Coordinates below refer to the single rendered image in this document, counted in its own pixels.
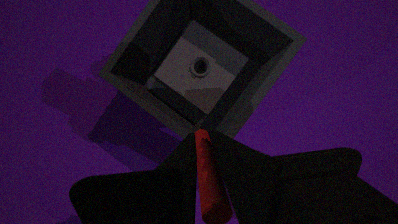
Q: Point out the dark grey open box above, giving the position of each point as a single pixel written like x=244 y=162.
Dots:
x=268 y=42

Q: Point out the grey square plate with hole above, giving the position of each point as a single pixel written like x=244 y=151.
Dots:
x=199 y=49

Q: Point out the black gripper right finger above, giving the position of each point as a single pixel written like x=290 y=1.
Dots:
x=254 y=181

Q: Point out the red peg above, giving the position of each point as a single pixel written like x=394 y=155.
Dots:
x=214 y=200

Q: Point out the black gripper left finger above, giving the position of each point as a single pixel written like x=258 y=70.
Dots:
x=168 y=189

